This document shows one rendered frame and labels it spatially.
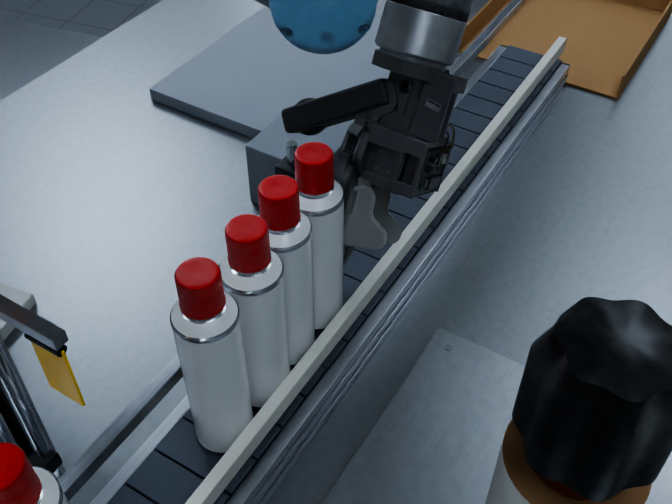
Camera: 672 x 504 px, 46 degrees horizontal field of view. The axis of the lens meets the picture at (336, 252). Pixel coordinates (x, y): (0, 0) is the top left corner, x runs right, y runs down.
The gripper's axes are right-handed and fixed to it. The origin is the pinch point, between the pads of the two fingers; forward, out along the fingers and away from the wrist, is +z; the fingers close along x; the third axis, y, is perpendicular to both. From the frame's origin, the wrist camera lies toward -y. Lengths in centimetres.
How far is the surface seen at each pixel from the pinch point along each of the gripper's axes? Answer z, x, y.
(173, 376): 8.5, -20.0, -2.5
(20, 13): 16, 159, -223
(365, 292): 2.5, -0.4, 4.4
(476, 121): -12.9, 33.3, 0.2
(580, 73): -22, 58, 6
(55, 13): 13, 165, -211
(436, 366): 6.5, -0.4, 13.5
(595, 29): -29, 71, 4
